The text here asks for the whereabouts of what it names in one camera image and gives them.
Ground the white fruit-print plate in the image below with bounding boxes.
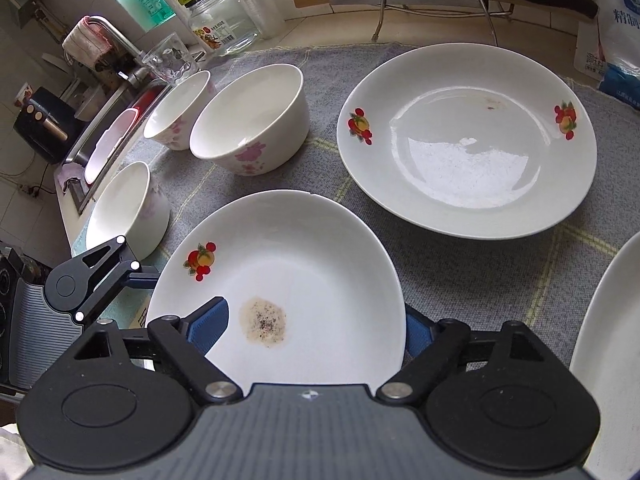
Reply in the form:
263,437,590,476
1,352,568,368
336,42,598,240
145,189,407,396

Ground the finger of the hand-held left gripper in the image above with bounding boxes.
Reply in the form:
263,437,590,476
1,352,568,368
44,235,161,322

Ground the grey checked cloth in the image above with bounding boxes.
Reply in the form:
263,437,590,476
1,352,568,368
70,42,640,376

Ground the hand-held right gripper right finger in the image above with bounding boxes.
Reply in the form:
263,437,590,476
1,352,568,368
375,310,547,405

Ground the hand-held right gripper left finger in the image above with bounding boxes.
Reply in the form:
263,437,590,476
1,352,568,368
74,296,247,405

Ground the red basin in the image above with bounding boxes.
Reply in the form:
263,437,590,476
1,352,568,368
84,105,138,186

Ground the large white pink-flower bowl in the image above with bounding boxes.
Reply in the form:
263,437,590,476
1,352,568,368
189,63,310,177

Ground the metal faucet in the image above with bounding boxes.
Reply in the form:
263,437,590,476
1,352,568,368
62,16,151,86

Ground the small white pink-flower bowl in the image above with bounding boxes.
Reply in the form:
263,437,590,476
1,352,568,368
143,70,217,152
85,161,171,261

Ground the steel sink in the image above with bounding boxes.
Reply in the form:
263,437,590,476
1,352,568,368
62,80,171,216

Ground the black appliance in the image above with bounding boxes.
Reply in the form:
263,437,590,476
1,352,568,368
12,86,83,165

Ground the glass jar with yellow lid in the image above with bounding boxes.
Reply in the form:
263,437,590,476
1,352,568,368
178,0,261,57

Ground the clear drinking glass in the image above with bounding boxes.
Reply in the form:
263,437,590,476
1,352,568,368
136,32,201,86

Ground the metal wire rack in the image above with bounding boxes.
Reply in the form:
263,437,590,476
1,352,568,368
370,0,516,47

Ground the pink dishcloth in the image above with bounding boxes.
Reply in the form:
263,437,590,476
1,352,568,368
62,17,113,58

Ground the white and blue salt bag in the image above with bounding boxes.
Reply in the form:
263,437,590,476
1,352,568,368
572,0,640,106

